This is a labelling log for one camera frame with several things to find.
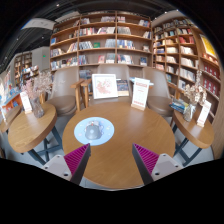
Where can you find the round light blue mouse pad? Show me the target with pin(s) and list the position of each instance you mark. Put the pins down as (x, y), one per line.
(108, 131)

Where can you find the stack of books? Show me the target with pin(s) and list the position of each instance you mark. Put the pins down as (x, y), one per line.
(178, 106)

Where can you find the dark cover book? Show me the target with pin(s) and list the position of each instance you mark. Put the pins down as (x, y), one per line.
(122, 87)

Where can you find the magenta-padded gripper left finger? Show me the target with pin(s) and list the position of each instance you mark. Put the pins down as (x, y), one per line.
(75, 159)

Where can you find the glass vase with dried flowers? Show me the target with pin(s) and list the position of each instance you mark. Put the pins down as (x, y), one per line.
(190, 111)
(37, 108)

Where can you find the distant wooden bookshelf unit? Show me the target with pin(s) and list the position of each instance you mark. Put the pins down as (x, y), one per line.
(25, 65)

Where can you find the white framed flower picture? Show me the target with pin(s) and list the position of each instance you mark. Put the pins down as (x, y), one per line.
(104, 86)

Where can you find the wide wooden bookshelf unit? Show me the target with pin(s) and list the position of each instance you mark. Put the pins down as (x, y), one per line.
(100, 36)

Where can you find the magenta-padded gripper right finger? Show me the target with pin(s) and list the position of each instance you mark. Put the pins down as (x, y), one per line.
(148, 160)

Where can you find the grey chair with wooden arms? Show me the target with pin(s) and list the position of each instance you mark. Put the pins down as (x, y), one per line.
(110, 68)
(160, 100)
(63, 96)

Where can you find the grey computer mouse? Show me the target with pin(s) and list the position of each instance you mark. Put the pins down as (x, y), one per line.
(94, 131)

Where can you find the white hanging ceiling panel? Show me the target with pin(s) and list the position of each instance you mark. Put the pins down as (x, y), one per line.
(39, 24)

